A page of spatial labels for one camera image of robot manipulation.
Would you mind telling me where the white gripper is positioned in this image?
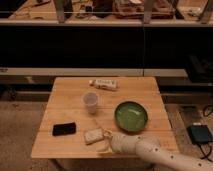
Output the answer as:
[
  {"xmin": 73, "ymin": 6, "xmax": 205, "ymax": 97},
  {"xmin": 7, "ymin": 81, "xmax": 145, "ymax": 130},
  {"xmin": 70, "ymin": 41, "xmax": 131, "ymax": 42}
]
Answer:
[{"xmin": 97, "ymin": 130, "xmax": 141, "ymax": 156}]

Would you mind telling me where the white sponge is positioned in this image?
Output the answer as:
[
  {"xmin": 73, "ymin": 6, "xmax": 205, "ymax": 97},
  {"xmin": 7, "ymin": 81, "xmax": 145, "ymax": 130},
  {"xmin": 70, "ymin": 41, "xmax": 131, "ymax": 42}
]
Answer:
[{"xmin": 84, "ymin": 129, "xmax": 104, "ymax": 144}]

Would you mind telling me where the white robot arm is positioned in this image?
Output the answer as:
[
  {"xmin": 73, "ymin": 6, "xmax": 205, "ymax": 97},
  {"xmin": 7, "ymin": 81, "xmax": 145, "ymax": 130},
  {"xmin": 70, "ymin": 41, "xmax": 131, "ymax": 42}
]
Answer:
[{"xmin": 103, "ymin": 131, "xmax": 213, "ymax": 171}]

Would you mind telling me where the green ceramic bowl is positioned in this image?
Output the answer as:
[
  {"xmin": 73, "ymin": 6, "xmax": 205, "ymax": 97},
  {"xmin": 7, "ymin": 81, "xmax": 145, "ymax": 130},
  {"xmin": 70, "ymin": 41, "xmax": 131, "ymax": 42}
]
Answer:
[{"xmin": 114, "ymin": 101, "xmax": 148, "ymax": 132}]

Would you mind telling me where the black rectangular sponge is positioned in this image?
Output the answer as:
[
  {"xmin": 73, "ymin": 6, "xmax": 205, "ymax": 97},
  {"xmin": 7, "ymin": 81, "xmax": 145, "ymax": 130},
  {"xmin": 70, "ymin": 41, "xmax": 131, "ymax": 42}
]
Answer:
[{"xmin": 52, "ymin": 122, "xmax": 76, "ymax": 136}]

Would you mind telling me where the wooden table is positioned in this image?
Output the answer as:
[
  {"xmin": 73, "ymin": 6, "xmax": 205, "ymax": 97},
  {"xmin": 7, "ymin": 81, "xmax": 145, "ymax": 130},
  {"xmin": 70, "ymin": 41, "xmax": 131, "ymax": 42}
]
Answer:
[{"xmin": 30, "ymin": 76, "xmax": 181, "ymax": 171}]

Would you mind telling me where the clear plastic cup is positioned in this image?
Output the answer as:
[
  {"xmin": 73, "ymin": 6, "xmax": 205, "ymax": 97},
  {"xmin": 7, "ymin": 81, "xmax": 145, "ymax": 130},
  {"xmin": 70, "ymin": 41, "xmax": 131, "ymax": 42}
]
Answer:
[{"xmin": 82, "ymin": 92, "xmax": 98, "ymax": 114}]

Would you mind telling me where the white tube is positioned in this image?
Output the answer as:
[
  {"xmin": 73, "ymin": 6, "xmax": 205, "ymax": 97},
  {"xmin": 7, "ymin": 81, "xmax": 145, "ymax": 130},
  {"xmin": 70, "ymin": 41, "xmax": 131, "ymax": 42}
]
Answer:
[{"xmin": 89, "ymin": 79, "xmax": 117, "ymax": 91}]

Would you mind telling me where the black foot pedal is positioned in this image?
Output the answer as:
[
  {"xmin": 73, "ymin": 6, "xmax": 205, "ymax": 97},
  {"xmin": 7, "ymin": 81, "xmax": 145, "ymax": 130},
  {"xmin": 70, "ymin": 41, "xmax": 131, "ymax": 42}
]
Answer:
[{"xmin": 187, "ymin": 125, "xmax": 213, "ymax": 144}]

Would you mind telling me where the background shelf unit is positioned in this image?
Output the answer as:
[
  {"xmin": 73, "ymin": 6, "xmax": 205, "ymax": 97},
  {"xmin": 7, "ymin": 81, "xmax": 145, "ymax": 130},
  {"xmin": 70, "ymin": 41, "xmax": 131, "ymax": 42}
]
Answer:
[{"xmin": 0, "ymin": 0, "xmax": 213, "ymax": 77}]

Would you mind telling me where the black cable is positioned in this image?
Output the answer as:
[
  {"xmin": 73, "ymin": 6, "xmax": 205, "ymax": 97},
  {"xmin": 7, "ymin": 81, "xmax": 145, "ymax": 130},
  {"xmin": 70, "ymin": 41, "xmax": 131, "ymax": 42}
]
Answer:
[{"xmin": 198, "ymin": 104, "xmax": 213, "ymax": 161}]

